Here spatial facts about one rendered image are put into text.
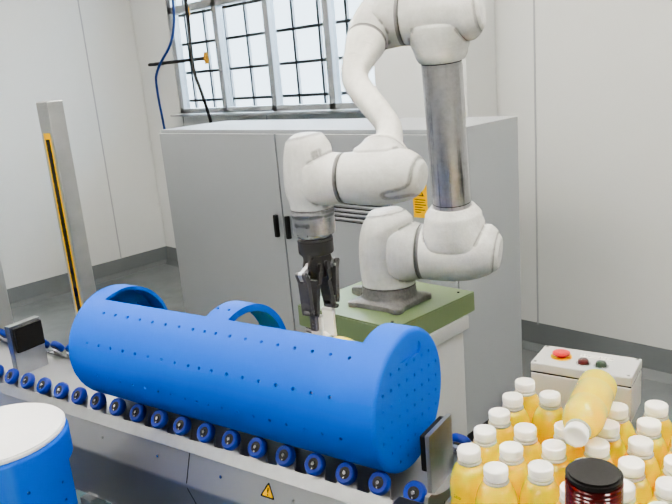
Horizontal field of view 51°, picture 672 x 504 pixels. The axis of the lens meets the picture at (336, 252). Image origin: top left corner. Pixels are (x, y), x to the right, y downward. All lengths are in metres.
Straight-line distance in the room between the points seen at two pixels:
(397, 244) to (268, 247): 1.98
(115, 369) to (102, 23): 5.41
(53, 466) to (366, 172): 0.89
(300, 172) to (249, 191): 2.46
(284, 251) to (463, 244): 1.99
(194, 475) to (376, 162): 0.83
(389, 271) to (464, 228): 0.24
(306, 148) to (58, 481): 0.87
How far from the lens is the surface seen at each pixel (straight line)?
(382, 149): 1.37
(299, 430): 1.41
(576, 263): 4.19
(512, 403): 1.41
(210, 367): 1.52
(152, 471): 1.80
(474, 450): 1.25
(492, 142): 3.15
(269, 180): 3.71
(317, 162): 1.39
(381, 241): 1.92
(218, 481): 1.66
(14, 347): 2.28
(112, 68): 6.91
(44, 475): 1.64
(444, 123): 1.80
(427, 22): 1.75
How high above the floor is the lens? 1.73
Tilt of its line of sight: 15 degrees down
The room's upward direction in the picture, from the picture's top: 5 degrees counter-clockwise
